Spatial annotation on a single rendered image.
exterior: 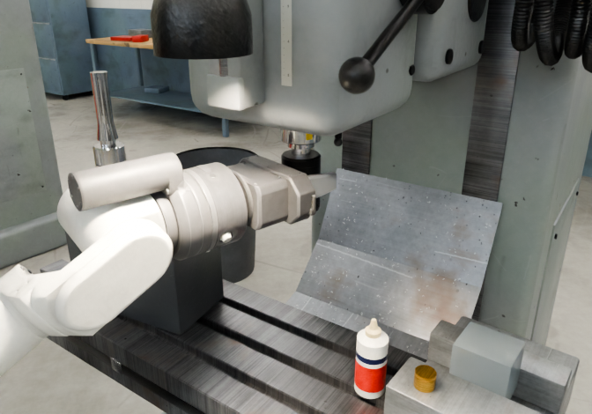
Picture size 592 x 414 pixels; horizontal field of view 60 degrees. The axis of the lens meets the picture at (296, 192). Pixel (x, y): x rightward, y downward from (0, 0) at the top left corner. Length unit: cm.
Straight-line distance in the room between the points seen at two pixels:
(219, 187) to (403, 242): 52
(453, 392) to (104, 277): 36
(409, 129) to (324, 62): 50
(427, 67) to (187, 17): 34
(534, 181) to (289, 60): 54
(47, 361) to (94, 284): 203
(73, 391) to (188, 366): 154
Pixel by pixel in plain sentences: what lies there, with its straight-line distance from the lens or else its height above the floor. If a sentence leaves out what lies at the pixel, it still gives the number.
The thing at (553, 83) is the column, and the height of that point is 131.
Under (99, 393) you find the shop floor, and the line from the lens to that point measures 226.
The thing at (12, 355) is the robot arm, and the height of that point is 116.
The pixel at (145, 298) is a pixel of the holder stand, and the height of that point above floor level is 100.
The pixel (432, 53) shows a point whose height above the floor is 138.
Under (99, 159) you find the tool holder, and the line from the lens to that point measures 85.
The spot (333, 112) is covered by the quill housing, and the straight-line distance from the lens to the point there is 48.
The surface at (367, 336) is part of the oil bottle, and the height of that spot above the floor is 104.
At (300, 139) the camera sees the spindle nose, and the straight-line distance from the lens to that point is 58.
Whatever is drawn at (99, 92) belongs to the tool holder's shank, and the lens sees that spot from 83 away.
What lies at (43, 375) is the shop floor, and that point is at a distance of 242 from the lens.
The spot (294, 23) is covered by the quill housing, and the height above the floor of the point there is 142.
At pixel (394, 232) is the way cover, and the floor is 103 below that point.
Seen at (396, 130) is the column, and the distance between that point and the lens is 96.
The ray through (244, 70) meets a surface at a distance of 48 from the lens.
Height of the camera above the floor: 144
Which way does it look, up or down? 21 degrees down
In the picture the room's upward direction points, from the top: straight up
